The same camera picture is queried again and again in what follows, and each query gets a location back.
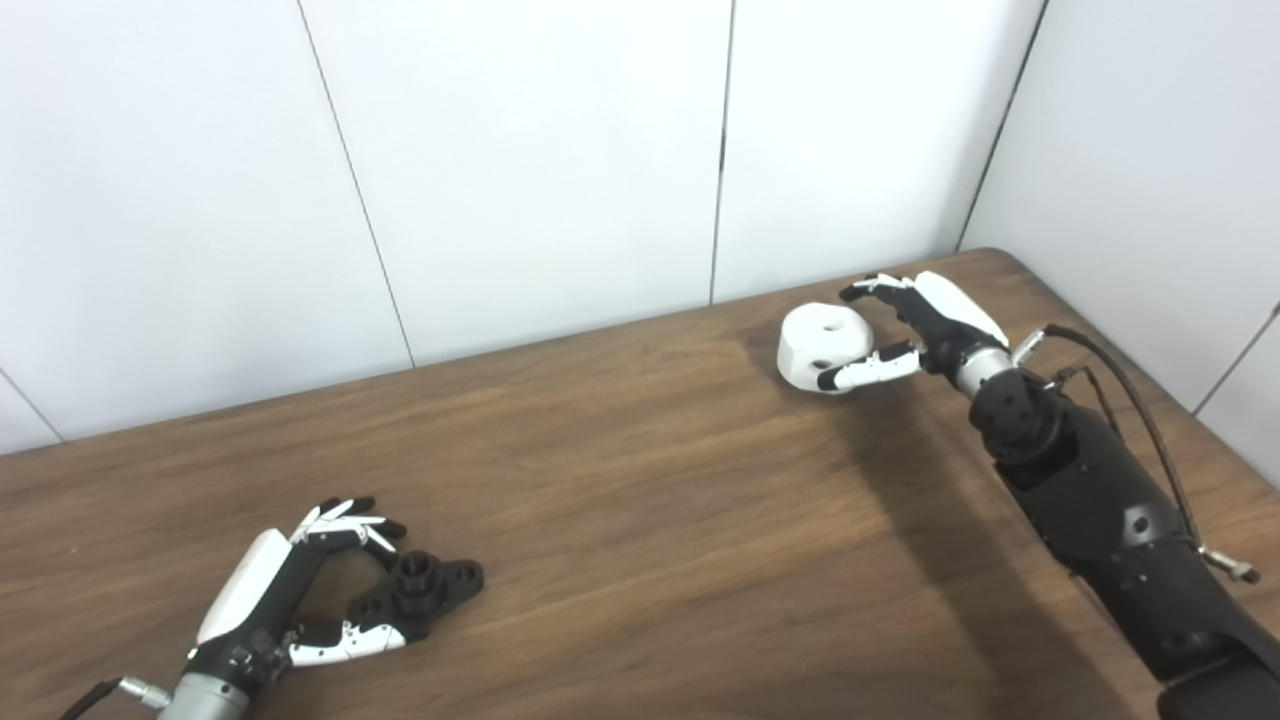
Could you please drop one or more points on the round white plastic piece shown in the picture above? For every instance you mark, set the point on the round white plastic piece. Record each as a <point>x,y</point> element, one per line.
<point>815,345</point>

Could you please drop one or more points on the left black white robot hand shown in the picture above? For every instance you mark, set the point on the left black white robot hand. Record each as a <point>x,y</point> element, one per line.
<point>250,600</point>

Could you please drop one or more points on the black plastic holder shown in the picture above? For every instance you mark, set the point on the black plastic holder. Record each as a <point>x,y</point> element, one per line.
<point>430,585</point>

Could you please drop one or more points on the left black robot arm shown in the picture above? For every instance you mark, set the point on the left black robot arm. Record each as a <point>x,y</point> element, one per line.
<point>205,700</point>

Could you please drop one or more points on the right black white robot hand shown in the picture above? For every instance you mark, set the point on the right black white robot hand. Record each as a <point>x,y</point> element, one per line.
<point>950,320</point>

